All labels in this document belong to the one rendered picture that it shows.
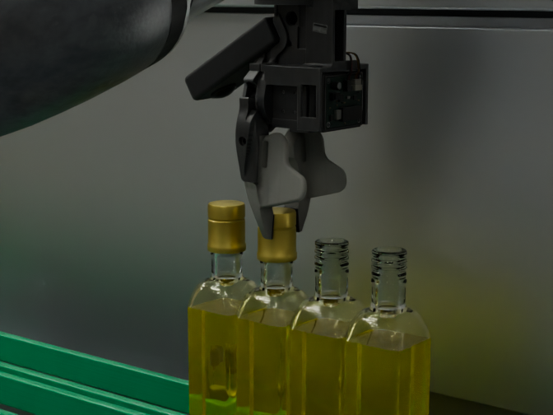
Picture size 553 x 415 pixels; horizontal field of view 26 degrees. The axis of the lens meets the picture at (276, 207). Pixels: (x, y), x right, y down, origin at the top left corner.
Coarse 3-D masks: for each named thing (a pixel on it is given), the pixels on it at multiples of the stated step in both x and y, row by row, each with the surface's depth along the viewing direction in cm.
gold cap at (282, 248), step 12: (276, 216) 104; (288, 216) 104; (276, 228) 104; (288, 228) 105; (264, 240) 105; (276, 240) 104; (288, 240) 105; (264, 252) 105; (276, 252) 104; (288, 252) 105
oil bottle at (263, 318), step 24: (264, 288) 106; (288, 288) 106; (240, 312) 106; (264, 312) 104; (288, 312) 104; (240, 336) 106; (264, 336) 105; (288, 336) 104; (240, 360) 107; (264, 360) 105; (288, 360) 105; (240, 384) 107; (264, 384) 106; (288, 384) 105; (240, 408) 108; (264, 408) 106; (288, 408) 105
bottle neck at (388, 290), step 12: (372, 252) 99; (384, 252) 98; (396, 252) 98; (372, 264) 99; (384, 264) 98; (396, 264) 98; (372, 276) 99; (384, 276) 98; (396, 276) 98; (372, 288) 99; (384, 288) 98; (396, 288) 98; (372, 300) 99; (384, 300) 98; (396, 300) 98
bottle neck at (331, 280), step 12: (324, 240) 103; (336, 240) 103; (324, 252) 101; (336, 252) 101; (348, 252) 102; (324, 264) 102; (336, 264) 102; (348, 264) 102; (324, 276) 102; (336, 276) 102; (324, 288) 102; (336, 288) 102
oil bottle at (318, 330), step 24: (312, 312) 102; (336, 312) 101; (312, 336) 102; (336, 336) 100; (312, 360) 102; (336, 360) 101; (312, 384) 102; (336, 384) 101; (312, 408) 103; (336, 408) 101
